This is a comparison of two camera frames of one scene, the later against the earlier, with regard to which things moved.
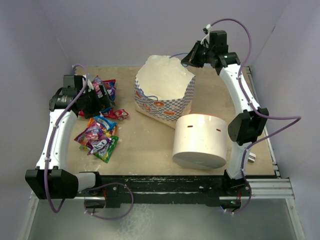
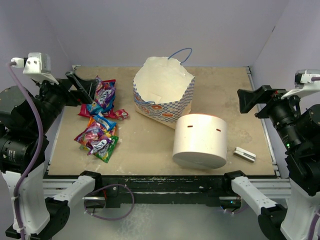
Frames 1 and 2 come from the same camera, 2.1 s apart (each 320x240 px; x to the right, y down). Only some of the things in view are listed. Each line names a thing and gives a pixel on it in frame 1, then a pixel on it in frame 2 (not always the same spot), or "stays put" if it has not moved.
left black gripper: (101, 105) -> (87, 86)
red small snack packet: (120, 114) stays put
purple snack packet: (109, 85) stays put
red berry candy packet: (95, 136) stays put
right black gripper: (191, 58) -> (247, 98)
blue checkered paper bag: (163, 89) stays put
